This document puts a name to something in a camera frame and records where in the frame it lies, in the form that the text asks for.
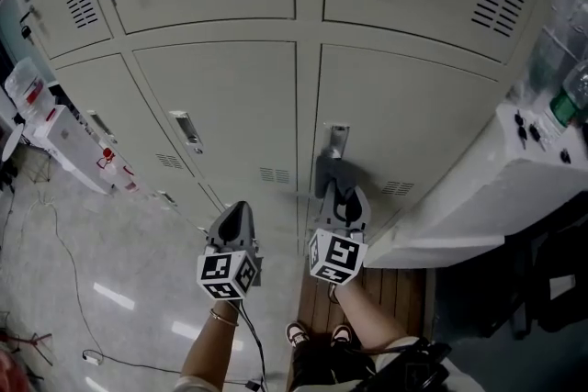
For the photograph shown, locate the white power strip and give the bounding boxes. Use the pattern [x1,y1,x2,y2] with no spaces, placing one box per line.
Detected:
[81,348,106,367]

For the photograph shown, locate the thin gold bracelet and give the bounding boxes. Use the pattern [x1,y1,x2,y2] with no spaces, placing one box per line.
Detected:
[209,308,241,329]

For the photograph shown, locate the red metal stand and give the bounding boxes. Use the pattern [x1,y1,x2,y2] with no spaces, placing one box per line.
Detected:
[0,329,55,382]

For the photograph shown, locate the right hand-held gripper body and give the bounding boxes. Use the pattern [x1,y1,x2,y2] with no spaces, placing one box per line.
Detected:
[307,208,372,288]

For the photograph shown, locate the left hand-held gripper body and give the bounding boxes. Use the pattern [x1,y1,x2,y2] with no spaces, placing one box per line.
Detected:
[196,230,264,302]

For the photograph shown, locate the person's left forearm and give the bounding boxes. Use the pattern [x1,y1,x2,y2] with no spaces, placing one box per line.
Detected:
[181,301,241,383]

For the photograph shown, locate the white floor cable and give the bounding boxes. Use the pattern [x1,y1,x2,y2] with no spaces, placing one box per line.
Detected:
[26,190,185,375]

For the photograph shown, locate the person's right forearm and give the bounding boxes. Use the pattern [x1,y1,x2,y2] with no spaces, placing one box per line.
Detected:
[331,282,411,355]

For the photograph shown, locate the white side cabinet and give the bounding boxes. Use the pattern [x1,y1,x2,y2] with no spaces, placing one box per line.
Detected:
[365,98,588,271]

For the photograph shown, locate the wooden slatted board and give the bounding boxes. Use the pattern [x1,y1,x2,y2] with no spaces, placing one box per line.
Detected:
[297,266,427,339]

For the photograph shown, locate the small black key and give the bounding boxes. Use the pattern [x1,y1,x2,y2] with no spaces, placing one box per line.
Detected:
[18,7,37,46]

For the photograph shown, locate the clear water jug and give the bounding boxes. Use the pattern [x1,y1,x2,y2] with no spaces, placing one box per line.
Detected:
[3,56,57,126]

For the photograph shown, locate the white water dispenser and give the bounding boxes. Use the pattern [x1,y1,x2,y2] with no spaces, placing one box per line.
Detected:
[32,104,140,196]

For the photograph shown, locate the person's right shoe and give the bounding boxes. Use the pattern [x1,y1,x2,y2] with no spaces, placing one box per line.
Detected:
[330,323,355,348]

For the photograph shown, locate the white round table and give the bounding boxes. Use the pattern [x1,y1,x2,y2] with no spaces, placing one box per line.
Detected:
[0,122,25,163]

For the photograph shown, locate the black chair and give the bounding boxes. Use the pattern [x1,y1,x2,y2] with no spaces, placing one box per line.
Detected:
[503,192,588,342]

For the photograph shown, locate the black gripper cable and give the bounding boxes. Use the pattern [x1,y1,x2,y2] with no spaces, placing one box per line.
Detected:
[237,300,270,392]

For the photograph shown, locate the person's black shorts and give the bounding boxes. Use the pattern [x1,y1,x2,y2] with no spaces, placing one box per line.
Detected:
[287,340,377,392]

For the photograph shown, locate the grid of beige locker doors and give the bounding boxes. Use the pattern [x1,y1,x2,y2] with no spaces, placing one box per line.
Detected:
[3,0,555,244]

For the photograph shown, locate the person's shoe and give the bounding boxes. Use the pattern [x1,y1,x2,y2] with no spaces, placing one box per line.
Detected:
[330,323,355,348]
[285,321,311,349]

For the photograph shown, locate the green label plastic bottle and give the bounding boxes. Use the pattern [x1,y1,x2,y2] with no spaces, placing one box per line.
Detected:
[548,58,588,130]

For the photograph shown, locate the black shoulder bag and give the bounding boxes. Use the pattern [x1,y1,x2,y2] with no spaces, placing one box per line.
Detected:
[353,340,454,392]

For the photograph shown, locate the person's left shoe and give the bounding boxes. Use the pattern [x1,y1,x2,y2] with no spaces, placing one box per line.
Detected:
[285,321,311,349]

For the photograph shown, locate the clear plastic wrapping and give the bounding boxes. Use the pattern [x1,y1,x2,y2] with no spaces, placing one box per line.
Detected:
[521,0,588,109]

